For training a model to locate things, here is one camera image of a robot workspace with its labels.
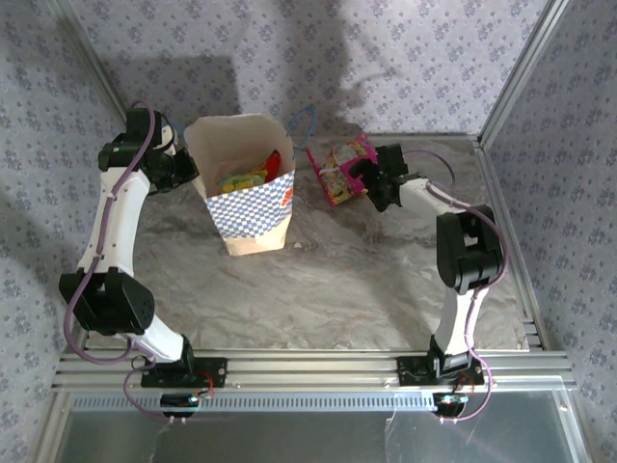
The green yellow snack packet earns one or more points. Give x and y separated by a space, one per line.
238 182

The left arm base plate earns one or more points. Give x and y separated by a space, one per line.
217 371

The red candy bag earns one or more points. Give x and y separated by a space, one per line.
274 166

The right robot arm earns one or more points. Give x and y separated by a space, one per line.
467 260

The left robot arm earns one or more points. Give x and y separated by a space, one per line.
120 217

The grey metal sheet panel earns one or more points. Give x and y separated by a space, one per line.
289 439

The pink snack packet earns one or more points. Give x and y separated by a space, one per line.
337 178

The aluminium side rail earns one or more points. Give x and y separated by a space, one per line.
496 193

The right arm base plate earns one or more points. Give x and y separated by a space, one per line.
410 371

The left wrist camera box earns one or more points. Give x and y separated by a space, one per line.
169 137

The aluminium frame post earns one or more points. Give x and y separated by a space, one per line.
72 24
520 72

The blue checkered paper bag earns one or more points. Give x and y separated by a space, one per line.
250 217

